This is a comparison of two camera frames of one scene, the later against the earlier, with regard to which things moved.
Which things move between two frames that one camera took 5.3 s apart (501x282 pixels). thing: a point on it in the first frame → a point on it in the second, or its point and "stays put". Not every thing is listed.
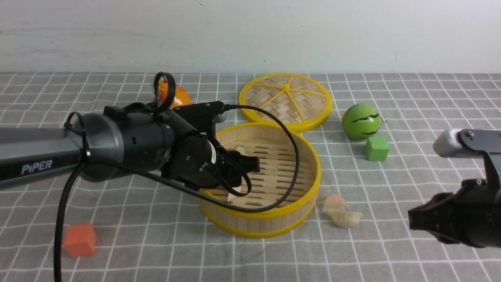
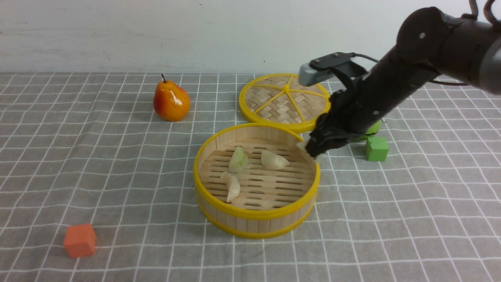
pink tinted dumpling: [334, 201] → [302, 145]
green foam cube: [377, 149] stays put
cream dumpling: [345, 219] → [271, 160]
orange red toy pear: [181, 98] stays put
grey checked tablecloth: [378, 159] stays put
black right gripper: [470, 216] → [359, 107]
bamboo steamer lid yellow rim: [303, 102] stays put
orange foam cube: [80, 240] stays put
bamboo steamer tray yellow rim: [276, 199] stays put
